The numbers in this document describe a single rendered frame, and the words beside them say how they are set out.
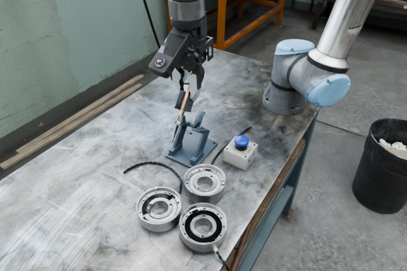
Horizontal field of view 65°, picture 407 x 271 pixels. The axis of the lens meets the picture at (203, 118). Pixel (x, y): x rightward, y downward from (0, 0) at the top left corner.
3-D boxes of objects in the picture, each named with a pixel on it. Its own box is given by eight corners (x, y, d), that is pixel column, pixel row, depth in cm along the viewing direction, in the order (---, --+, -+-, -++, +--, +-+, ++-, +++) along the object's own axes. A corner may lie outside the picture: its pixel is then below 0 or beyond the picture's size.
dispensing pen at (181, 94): (163, 140, 79) (183, 75, 77) (172, 139, 83) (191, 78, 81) (170, 143, 78) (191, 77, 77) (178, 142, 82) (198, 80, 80)
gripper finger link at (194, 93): (212, 94, 81) (209, 62, 76) (200, 106, 78) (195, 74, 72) (203, 91, 83) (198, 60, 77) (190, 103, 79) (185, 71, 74)
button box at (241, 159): (245, 171, 86) (246, 158, 83) (222, 161, 89) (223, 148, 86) (258, 153, 92) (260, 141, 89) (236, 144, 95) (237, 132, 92)
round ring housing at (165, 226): (158, 244, 69) (157, 233, 67) (128, 216, 74) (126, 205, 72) (192, 213, 75) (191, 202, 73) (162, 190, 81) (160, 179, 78)
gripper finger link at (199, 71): (206, 88, 75) (202, 54, 70) (203, 91, 74) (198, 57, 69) (190, 84, 77) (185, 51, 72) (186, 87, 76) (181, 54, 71)
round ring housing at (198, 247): (172, 224, 73) (171, 213, 71) (212, 207, 77) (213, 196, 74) (192, 264, 66) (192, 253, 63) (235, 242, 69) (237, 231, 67)
